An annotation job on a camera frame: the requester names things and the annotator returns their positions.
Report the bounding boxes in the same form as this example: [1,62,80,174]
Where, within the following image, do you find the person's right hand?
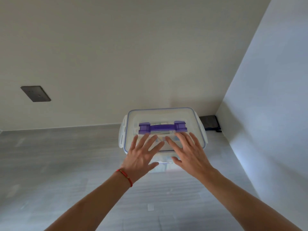
[165,132,215,183]

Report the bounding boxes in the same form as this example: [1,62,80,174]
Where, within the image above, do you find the person's left hand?
[119,133,165,184]

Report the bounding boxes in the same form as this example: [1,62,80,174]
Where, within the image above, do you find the clear plastic storage box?
[125,151,183,173]

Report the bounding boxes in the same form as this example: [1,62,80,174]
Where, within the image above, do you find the clear lid with purple handle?
[118,107,209,156]

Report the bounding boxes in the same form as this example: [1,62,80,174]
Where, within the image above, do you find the person's right forearm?
[199,167,303,231]

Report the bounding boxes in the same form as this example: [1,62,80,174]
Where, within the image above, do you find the person's left forearm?
[44,172,132,231]

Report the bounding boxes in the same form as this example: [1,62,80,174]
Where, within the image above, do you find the red string bracelet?
[116,169,133,188]

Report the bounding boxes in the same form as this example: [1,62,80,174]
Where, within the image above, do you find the dark grey pad with cable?
[199,115,222,133]

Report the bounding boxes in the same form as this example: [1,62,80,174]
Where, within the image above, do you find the grey wall socket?
[20,86,52,103]

